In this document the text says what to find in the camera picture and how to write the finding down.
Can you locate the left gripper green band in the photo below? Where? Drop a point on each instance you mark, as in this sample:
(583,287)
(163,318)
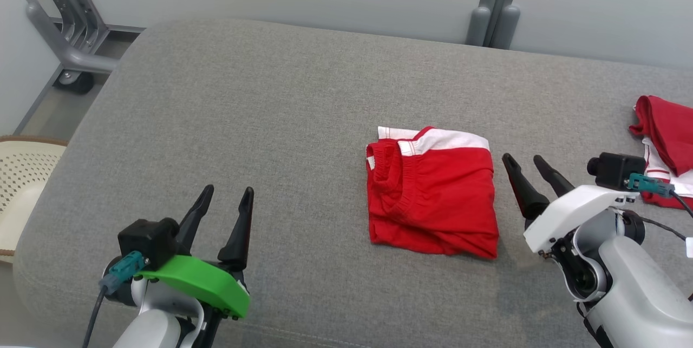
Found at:
(206,283)

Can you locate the black caster wheel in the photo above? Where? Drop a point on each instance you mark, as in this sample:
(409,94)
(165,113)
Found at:
(76,83)

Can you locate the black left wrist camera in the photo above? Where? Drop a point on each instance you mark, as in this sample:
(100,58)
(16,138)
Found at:
(146,240)

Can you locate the red white clothes pile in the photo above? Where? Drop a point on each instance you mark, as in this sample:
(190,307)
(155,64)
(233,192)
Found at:
(668,126)

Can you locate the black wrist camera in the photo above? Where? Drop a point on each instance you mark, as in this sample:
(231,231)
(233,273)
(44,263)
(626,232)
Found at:
(617,169)
(146,240)

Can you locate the grey metal stand frame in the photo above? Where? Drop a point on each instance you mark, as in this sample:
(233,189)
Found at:
(70,56)

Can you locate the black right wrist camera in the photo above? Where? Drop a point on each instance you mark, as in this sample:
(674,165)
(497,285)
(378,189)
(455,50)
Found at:
(617,169)

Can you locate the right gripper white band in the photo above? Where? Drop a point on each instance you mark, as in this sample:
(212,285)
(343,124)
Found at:
(568,210)

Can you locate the cream perforated laundry basket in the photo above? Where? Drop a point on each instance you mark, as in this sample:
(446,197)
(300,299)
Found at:
(21,175)

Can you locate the red shorts white trim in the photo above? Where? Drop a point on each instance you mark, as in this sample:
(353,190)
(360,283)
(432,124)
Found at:
(433,202)

